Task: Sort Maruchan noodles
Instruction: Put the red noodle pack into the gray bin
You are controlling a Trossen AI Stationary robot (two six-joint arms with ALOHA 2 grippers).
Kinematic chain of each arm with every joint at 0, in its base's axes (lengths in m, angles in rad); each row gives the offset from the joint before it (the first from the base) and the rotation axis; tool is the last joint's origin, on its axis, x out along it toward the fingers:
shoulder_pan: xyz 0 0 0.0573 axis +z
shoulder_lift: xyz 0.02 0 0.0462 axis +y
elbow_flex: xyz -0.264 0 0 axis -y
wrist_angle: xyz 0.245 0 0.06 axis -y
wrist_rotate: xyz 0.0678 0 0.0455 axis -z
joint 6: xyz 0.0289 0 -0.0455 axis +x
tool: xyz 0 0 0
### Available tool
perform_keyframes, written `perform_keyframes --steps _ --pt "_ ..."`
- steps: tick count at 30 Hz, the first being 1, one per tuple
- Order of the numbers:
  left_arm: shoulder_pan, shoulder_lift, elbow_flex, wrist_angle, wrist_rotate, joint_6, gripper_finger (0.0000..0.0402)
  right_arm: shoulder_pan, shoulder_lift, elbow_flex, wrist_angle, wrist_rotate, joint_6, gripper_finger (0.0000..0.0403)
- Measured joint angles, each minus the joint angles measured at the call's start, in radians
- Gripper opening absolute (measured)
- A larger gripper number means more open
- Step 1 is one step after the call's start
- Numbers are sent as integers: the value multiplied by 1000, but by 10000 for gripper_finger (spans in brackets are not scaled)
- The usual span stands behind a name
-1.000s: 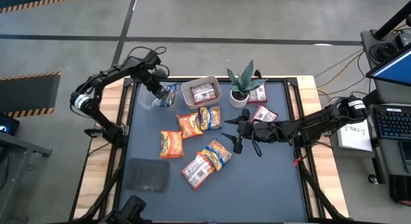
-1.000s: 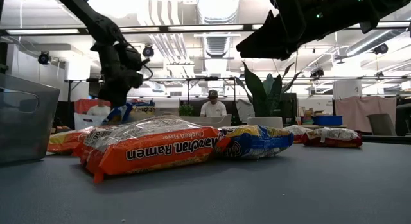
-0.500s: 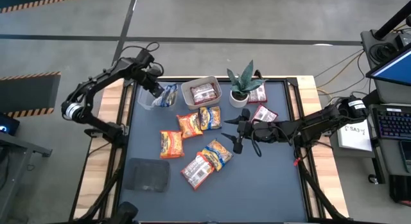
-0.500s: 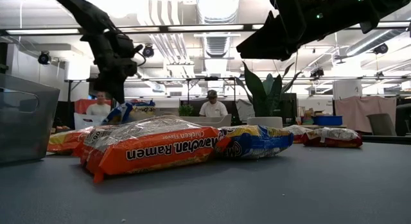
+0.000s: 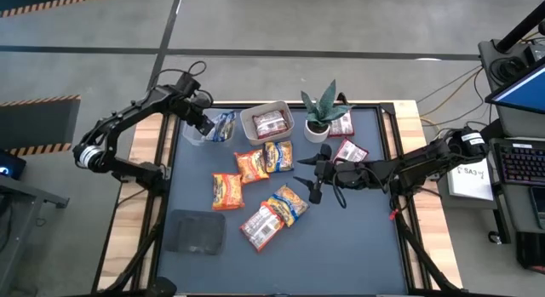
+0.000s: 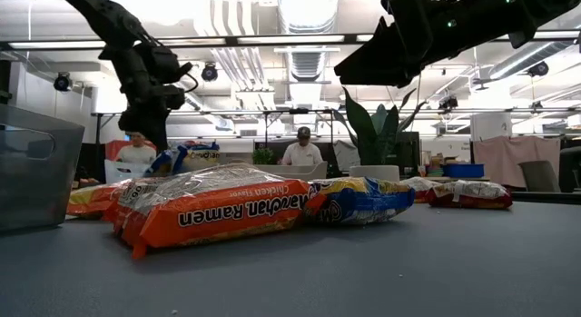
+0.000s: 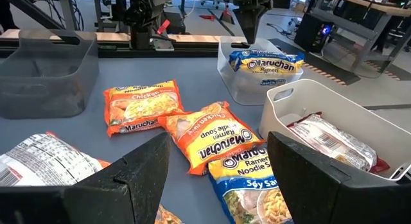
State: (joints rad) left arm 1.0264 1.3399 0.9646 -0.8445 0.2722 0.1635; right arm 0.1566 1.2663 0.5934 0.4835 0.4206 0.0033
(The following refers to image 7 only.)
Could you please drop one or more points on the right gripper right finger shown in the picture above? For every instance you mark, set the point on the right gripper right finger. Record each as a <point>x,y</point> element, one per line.
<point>337,201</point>

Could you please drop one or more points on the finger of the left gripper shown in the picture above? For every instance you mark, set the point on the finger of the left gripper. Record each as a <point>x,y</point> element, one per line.
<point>245,20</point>
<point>259,18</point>

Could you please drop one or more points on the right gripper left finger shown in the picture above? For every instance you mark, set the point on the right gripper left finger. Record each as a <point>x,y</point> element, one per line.
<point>96,201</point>

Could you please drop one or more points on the red beef ramen pack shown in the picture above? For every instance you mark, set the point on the red beef ramen pack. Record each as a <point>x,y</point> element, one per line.
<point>334,142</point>
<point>48,160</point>

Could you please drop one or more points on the orange chicken ramen pack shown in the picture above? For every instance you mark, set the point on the orange chicken ramen pack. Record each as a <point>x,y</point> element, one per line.
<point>208,137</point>
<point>144,105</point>

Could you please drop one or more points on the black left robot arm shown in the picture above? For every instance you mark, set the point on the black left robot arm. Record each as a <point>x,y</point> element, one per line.
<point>141,25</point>

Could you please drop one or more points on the black computer with blue light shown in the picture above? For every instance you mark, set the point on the black computer with blue light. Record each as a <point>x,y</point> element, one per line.
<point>316,33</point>

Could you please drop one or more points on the clear plastic bin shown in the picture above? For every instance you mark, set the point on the clear plastic bin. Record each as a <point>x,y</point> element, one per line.
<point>247,89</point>

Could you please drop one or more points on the black hazard-striped floor mat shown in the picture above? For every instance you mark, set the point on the black hazard-striped floor mat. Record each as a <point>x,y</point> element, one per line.
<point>321,70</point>
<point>385,71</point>

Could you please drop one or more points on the grey metal desk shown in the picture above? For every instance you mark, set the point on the grey metal desk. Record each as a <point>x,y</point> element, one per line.
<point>356,25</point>

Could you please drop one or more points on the white plastic bin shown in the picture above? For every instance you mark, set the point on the white plastic bin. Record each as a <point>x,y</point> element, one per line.
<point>321,99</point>

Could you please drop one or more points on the dark grey plastic bin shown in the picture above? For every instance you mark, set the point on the dark grey plastic bin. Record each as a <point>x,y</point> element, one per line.
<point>48,82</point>

